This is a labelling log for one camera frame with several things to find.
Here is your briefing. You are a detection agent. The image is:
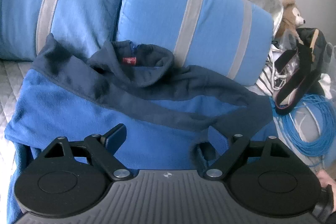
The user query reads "black bag with strap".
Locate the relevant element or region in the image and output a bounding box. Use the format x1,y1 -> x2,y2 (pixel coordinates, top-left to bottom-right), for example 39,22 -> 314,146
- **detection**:
274,28 -> 326,115

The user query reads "blue striped pillow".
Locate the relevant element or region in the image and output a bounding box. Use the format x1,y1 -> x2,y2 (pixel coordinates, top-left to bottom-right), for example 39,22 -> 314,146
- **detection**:
116,0 -> 273,86
1,0 -> 121,61

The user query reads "person's hand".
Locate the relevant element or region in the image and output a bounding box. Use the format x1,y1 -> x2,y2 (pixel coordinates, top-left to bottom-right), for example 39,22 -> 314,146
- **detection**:
317,170 -> 335,188

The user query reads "blue striped pillow right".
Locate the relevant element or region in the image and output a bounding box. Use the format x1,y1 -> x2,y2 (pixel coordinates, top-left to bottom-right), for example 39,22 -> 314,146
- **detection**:
116,0 -> 273,86

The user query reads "brown teddy bear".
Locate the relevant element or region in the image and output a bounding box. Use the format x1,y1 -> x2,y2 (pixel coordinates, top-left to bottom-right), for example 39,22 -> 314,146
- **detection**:
275,0 -> 305,40

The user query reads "blue navy fleece jacket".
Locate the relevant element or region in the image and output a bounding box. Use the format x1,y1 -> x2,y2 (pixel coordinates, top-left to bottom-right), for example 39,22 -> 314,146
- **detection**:
4,32 -> 279,224

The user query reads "blue striped pillow left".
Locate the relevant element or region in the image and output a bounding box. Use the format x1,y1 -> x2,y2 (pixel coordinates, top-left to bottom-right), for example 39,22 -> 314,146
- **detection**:
1,0 -> 121,61

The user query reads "blue coiled cable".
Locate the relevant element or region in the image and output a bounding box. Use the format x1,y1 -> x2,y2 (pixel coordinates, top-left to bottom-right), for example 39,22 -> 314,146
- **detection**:
270,93 -> 336,168

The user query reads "striped white tote bag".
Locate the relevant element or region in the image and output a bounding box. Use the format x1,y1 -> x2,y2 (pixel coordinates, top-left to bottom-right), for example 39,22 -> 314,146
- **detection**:
256,44 -> 298,96

